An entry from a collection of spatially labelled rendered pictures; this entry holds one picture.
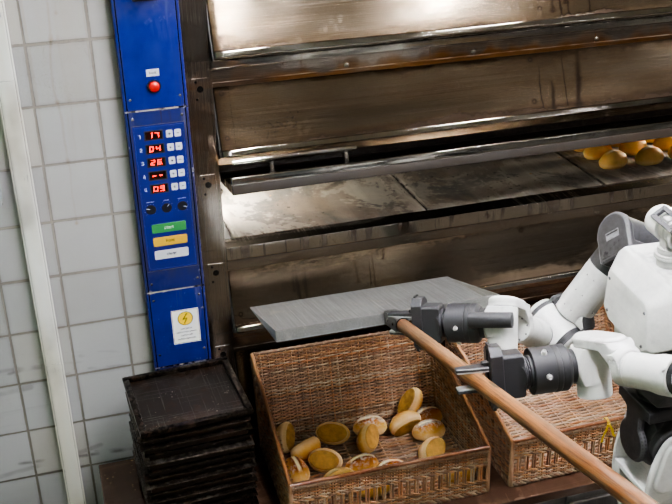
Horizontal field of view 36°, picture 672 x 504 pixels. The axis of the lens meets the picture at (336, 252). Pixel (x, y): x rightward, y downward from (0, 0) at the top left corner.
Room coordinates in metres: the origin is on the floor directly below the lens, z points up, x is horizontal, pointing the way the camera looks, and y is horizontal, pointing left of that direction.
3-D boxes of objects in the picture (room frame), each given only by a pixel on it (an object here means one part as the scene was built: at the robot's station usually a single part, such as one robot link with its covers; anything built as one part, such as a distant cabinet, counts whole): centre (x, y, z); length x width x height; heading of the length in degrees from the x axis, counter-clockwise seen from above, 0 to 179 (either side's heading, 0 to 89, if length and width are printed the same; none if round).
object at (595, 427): (2.55, -0.64, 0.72); 0.56 x 0.49 x 0.28; 107
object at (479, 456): (2.38, -0.07, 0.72); 0.56 x 0.49 x 0.28; 105
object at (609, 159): (3.38, -1.00, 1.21); 0.61 x 0.48 x 0.06; 16
